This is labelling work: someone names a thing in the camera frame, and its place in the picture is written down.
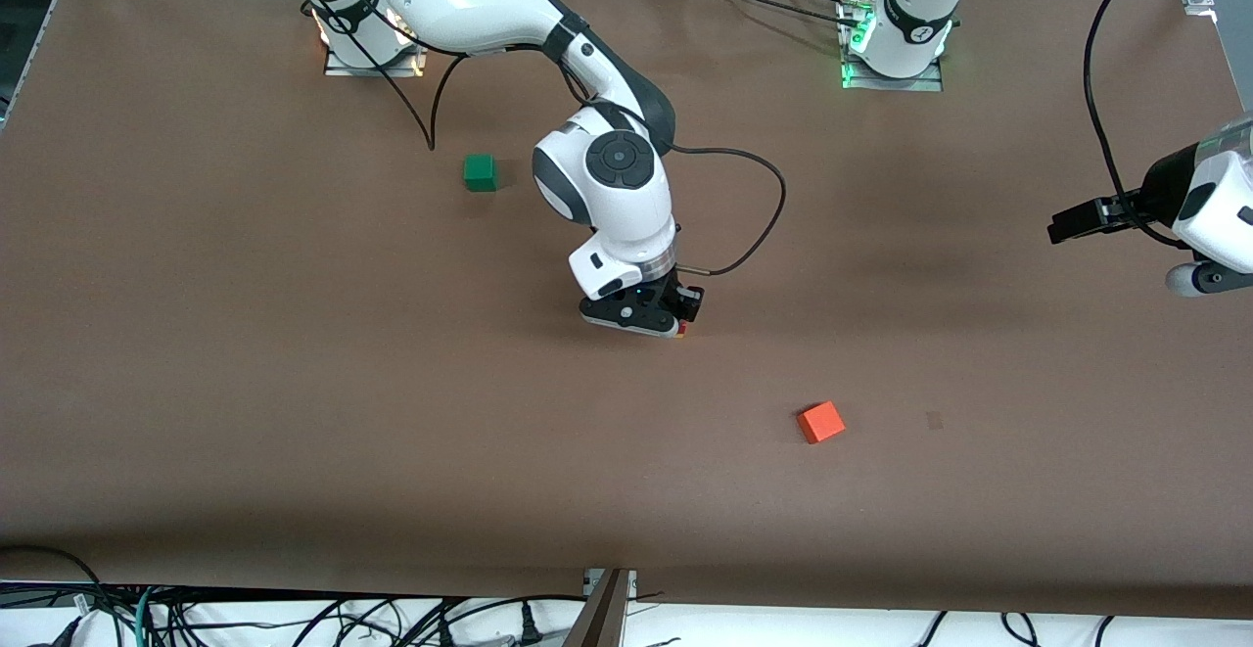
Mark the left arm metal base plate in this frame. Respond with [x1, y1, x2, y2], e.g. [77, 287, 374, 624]
[842, 0, 944, 92]

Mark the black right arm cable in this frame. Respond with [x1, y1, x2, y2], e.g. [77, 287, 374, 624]
[333, 1, 787, 278]

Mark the brown paper table cover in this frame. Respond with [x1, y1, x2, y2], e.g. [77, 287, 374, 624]
[0, 0, 1253, 619]

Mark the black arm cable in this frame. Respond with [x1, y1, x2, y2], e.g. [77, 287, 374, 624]
[333, 1, 787, 278]
[1083, 0, 1181, 249]

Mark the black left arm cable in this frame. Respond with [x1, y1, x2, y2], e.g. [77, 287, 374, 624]
[1083, 0, 1181, 249]

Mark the black looping cable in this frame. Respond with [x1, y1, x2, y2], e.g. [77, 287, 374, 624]
[0, 546, 104, 619]

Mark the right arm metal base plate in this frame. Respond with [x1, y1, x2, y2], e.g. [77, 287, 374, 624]
[323, 1, 429, 78]

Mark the orange cube block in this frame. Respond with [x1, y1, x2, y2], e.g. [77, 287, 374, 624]
[796, 400, 847, 444]

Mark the grey metal beam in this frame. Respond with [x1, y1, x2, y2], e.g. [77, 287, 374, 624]
[563, 571, 629, 647]

